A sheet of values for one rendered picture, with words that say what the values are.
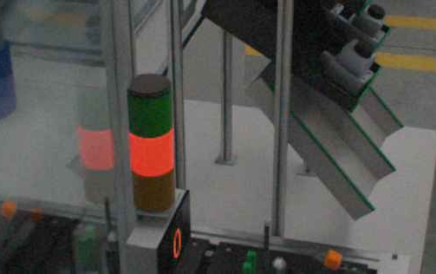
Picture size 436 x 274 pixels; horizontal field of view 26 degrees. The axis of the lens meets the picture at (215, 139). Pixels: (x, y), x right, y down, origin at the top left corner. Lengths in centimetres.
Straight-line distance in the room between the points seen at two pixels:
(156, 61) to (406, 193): 77
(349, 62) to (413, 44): 303
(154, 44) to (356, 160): 92
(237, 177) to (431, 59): 258
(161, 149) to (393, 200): 86
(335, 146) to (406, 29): 306
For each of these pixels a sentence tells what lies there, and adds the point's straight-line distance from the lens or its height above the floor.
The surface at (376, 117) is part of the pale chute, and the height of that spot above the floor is 103.
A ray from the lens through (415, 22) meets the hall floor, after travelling 471.
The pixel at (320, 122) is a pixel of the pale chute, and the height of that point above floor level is 109.
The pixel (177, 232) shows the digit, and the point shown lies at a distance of 112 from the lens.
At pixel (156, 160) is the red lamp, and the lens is 104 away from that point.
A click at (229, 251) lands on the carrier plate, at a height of 97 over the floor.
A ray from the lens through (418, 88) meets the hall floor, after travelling 408.
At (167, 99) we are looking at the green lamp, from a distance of 101.
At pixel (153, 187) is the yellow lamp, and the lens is 106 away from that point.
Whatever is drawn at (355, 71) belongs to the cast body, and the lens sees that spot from 144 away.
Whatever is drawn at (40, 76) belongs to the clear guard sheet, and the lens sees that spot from 82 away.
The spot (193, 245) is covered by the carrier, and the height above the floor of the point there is 97.
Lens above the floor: 189
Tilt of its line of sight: 31 degrees down
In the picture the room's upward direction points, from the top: straight up
